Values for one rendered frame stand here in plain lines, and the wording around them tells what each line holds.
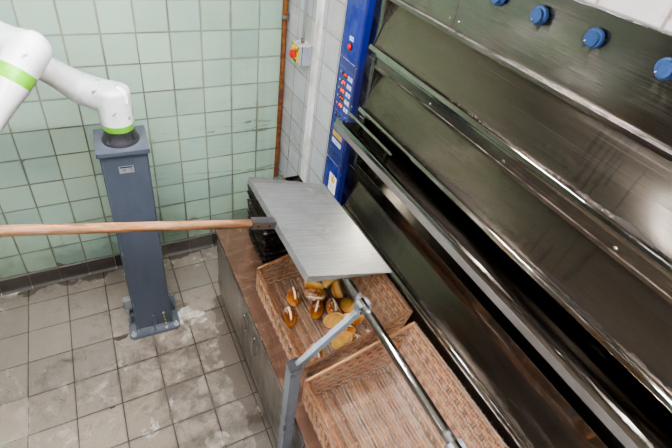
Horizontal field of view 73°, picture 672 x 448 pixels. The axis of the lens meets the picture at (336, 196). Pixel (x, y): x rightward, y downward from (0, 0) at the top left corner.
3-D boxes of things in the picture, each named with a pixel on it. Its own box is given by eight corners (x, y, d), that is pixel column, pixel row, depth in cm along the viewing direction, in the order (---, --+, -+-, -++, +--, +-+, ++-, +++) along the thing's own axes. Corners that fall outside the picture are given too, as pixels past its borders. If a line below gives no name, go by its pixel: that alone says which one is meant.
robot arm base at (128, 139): (99, 119, 205) (96, 107, 201) (135, 116, 211) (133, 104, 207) (102, 150, 187) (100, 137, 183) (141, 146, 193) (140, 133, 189)
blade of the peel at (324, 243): (305, 282, 143) (308, 276, 142) (247, 182, 179) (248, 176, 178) (391, 272, 164) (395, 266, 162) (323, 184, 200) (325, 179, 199)
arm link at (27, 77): (37, 39, 153) (7, 16, 141) (67, 49, 150) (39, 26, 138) (9, 86, 149) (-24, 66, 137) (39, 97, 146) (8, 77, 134)
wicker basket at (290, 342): (342, 263, 240) (350, 223, 223) (401, 351, 202) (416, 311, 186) (253, 288, 219) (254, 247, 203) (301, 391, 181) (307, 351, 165)
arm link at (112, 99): (112, 114, 198) (105, 72, 187) (142, 124, 195) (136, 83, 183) (89, 126, 188) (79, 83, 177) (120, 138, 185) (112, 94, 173)
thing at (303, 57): (303, 58, 237) (304, 39, 231) (311, 66, 230) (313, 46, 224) (290, 59, 234) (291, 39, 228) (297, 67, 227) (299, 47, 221)
